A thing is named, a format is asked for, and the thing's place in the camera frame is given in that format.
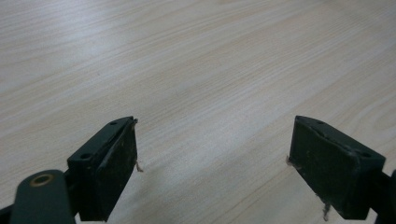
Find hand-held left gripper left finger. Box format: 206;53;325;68
66;116;139;223

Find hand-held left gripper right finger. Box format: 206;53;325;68
287;115;388;221

